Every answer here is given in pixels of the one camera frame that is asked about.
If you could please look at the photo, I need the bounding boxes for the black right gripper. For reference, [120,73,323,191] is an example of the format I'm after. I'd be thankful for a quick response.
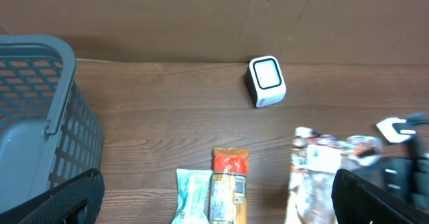
[331,113,428,224]

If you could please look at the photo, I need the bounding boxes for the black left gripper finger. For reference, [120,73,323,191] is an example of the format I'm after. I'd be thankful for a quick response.
[1,168,105,224]

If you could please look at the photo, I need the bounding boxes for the clear brown snack bag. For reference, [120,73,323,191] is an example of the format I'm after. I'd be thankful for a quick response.
[284,127,383,224]

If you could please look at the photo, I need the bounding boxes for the teal snack bar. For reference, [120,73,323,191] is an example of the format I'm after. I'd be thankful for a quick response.
[172,168,212,224]

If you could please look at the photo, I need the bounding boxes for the orange pasta package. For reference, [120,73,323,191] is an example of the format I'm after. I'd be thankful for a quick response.
[208,147,249,224]

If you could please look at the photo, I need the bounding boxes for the white barcode scanner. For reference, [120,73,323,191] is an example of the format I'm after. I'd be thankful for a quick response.
[245,56,286,108]

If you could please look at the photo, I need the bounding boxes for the grey plastic basket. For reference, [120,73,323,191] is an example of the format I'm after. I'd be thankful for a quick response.
[1,35,103,212]

